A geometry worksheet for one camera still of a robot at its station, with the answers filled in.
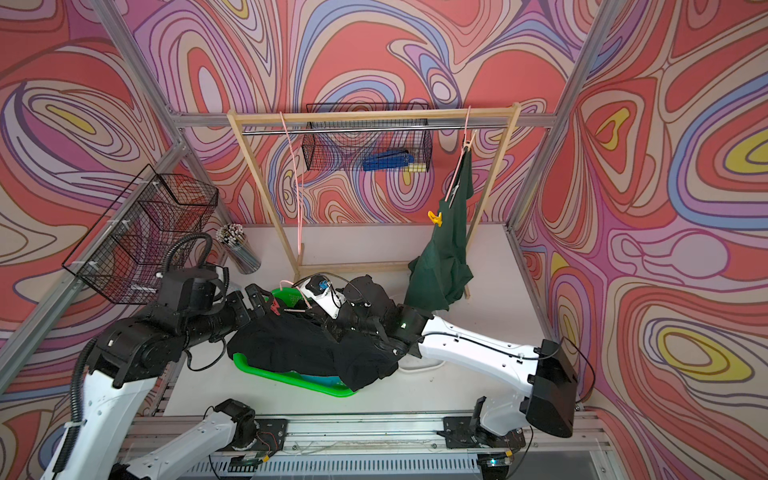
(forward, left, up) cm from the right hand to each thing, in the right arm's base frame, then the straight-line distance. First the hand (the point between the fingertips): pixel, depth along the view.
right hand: (312, 317), depth 67 cm
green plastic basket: (+15, +12, -15) cm, 24 cm away
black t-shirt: (+1, +9, -15) cm, 17 cm away
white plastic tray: (-3, -24, -26) cm, 35 cm away
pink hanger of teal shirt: (+59, +16, -5) cm, 61 cm away
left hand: (+1, +10, +5) cm, 11 cm away
